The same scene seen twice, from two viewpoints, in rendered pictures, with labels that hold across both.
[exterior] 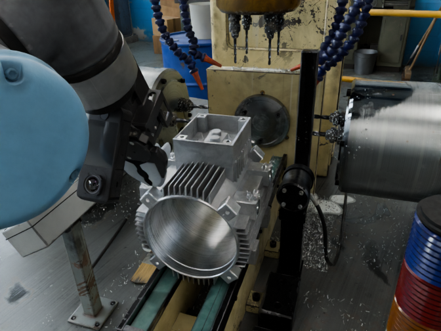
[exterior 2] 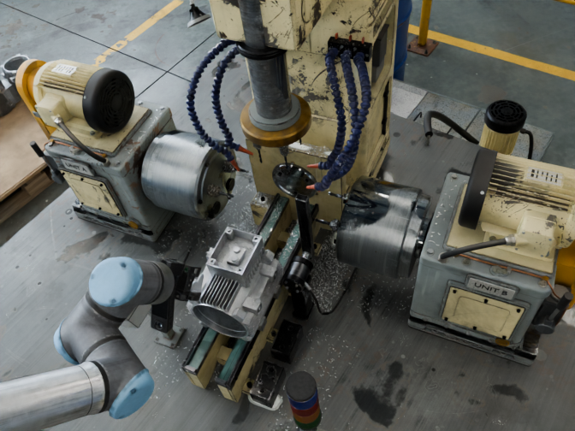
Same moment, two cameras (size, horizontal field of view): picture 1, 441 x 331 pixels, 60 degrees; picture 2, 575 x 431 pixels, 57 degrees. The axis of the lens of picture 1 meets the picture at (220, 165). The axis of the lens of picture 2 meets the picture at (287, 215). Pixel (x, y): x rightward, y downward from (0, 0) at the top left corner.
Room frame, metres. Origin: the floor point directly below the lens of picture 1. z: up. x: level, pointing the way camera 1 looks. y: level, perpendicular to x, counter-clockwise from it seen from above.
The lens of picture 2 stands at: (-0.12, -0.28, 2.23)
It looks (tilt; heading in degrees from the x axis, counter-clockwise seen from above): 52 degrees down; 11
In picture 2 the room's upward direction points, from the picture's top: 9 degrees counter-clockwise
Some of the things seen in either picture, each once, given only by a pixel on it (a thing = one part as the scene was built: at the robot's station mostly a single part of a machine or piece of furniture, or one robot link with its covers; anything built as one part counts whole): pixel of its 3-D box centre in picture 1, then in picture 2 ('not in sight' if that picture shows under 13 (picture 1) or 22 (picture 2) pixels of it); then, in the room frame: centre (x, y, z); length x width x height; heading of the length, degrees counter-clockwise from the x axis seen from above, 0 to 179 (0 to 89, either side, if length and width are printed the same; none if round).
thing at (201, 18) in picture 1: (203, 20); not in sight; (3.04, 0.09, 0.99); 0.24 x 0.22 x 0.24; 59
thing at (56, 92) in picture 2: not in sight; (85, 131); (1.03, 0.53, 1.16); 0.33 x 0.26 x 0.42; 71
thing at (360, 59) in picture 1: (364, 62); not in sight; (5.03, -1.93, 0.14); 0.30 x 0.30 x 0.27
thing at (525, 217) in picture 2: not in sight; (518, 245); (0.61, -0.67, 1.16); 0.33 x 0.26 x 0.42; 71
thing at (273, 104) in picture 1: (261, 122); (293, 182); (0.94, -0.11, 1.02); 0.15 x 0.02 x 0.15; 71
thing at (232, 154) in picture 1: (214, 146); (236, 257); (0.60, 0.01, 1.11); 0.12 x 0.11 x 0.07; 162
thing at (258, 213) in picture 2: not in sight; (264, 209); (0.95, 0.00, 0.86); 0.07 x 0.06 x 0.12; 71
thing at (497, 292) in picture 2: not in sight; (489, 268); (0.65, -0.64, 0.99); 0.35 x 0.31 x 0.37; 71
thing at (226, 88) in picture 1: (266, 128); (303, 176); (1.00, -0.13, 0.97); 0.30 x 0.11 x 0.34; 71
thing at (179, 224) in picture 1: (209, 204); (236, 289); (0.56, 0.02, 1.02); 0.20 x 0.19 x 0.19; 162
